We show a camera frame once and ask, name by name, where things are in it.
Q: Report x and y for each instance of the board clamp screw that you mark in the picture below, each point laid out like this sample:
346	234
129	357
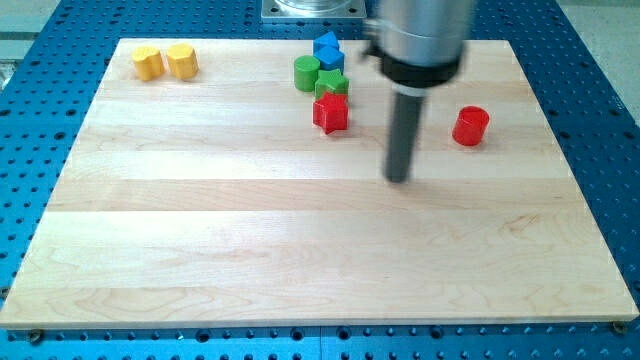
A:
619	328
35	336

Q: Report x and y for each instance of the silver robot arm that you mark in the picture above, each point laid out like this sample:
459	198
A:
419	43

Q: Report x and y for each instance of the green star block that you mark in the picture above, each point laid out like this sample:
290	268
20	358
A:
332	81

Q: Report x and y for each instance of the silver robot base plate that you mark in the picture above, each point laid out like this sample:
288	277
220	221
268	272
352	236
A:
289	9

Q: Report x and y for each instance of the blue triangle block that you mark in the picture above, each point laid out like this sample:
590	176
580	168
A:
328	39

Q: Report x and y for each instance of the black pusher rod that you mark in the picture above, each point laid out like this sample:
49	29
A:
403	132

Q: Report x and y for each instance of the red star block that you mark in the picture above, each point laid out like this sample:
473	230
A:
331	112

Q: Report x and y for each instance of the right board clamp screw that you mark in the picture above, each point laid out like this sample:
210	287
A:
619	328

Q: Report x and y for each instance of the light wooden board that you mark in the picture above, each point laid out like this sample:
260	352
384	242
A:
216	202

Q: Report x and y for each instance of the red cylinder block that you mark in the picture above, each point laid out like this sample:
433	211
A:
470	125

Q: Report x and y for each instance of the yellow heart block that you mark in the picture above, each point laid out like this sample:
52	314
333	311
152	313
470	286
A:
148	62

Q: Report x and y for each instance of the yellow hexagon block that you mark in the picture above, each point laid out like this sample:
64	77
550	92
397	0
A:
182	61

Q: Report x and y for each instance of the green cylinder block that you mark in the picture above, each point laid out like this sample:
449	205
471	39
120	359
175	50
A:
306	70

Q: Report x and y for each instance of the blue cube block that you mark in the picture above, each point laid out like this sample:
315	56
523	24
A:
330	58

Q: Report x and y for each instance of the left board clamp screw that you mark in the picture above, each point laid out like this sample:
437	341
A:
35	336

